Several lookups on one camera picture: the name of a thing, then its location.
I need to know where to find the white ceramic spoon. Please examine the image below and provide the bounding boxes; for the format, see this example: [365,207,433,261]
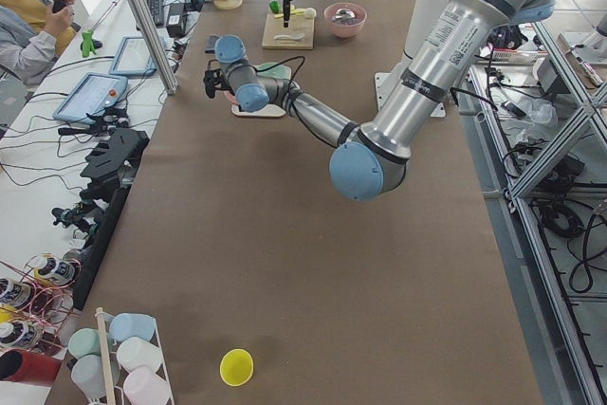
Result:
[273,33,305,42]

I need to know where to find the small pink bowl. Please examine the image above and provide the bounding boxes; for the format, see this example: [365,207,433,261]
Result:
[224,91,238,105]

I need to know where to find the large pink bowl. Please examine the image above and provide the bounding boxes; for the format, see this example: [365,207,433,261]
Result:
[323,2,367,38]

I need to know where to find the wooden cutting board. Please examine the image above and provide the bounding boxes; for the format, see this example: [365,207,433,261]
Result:
[262,12,316,50]

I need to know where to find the green lime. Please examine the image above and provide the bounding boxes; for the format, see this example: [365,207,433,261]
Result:
[268,0,281,14]

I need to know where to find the white steamed bun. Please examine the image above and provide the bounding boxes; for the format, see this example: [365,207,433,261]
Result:
[303,8,317,19]

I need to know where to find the folded grey cloth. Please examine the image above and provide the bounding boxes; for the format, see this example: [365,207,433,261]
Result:
[205,35,219,54]

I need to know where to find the stacked green bowls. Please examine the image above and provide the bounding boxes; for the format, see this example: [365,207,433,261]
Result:
[255,62,291,80]

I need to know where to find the metal ice scoop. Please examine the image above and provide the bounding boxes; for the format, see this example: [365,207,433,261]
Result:
[331,9,357,24]

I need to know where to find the white rectangular serving tray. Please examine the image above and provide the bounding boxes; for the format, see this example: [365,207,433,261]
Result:
[231,103,285,119]

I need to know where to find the black keyboard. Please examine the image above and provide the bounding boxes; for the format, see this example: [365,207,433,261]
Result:
[145,0,164,28]

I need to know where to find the blue teach pendant tablet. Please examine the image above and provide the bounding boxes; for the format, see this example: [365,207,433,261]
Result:
[52,72,128,124]

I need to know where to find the seated person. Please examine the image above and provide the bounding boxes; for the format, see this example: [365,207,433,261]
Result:
[1,0,79,87]

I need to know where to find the yellow plastic cup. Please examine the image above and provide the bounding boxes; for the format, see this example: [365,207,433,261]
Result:
[219,348,254,387]

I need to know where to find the cup rack with pastel cups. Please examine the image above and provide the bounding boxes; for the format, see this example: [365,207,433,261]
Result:
[68,307,175,405]

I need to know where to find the aluminium frame post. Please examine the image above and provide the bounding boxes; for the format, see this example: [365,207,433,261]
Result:
[127,0,178,96]

